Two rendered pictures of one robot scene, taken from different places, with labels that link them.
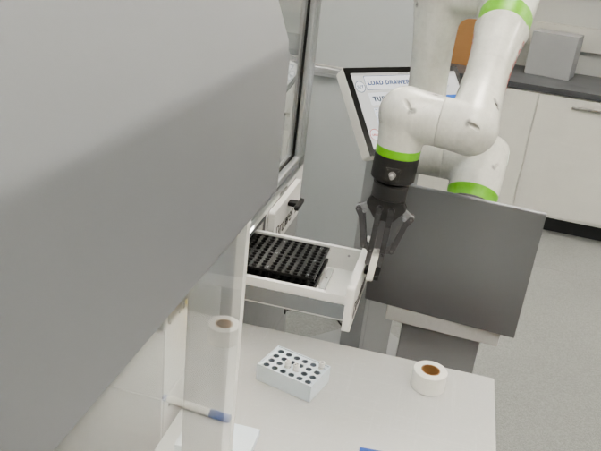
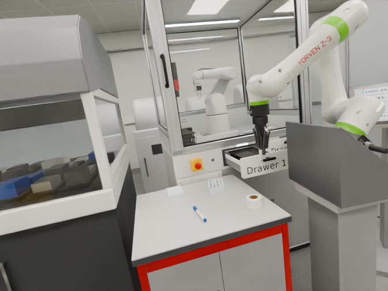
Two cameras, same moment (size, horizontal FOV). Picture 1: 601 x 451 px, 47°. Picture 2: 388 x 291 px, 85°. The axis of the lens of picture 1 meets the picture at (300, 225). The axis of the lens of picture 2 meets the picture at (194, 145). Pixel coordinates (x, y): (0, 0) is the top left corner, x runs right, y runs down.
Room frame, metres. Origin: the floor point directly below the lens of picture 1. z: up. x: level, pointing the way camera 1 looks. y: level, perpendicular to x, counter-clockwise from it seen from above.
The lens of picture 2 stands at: (0.64, -1.03, 1.24)
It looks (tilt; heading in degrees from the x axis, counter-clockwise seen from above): 11 degrees down; 67
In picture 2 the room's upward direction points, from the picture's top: 8 degrees counter-clockwise
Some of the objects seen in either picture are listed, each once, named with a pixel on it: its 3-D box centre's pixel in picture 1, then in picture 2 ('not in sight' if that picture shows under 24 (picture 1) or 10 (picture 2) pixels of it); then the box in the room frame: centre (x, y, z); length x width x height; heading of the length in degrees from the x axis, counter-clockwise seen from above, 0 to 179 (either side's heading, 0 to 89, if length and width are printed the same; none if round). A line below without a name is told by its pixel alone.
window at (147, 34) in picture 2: not in sight; (155, 73); (1.12, 0.67, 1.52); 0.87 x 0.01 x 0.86; 79
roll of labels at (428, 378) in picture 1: (428, 378); (253, 201); (1.19, -0.30, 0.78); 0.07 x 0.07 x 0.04
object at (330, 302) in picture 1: (271, 266); (247, 157); (1.45, 0.06, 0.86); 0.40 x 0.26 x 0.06; 79
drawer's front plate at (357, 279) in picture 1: (359, 280); (265, 163); (1.41, -0.15, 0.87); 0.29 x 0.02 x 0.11; 169
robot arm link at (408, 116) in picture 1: (408, 122); (258, 89); (1.37, -0.19, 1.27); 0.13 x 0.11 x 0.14; 73
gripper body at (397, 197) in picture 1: (387, 199); (260, 125); (1.37, -0.18, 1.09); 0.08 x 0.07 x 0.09; 80
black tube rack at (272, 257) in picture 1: (275, 265); (248, 156); (1.45, 0.05, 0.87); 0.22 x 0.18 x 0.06; 79
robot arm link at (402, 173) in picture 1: (393, 167); (258, 110); (1.37, -0.18, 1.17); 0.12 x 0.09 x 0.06; 170
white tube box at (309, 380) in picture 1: (292, 372); (216, 185); (1.16, -0.02, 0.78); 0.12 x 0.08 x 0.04; 63
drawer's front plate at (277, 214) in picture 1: (284, 212); (285, 145); (1.77, 0.05, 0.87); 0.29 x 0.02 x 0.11; 169
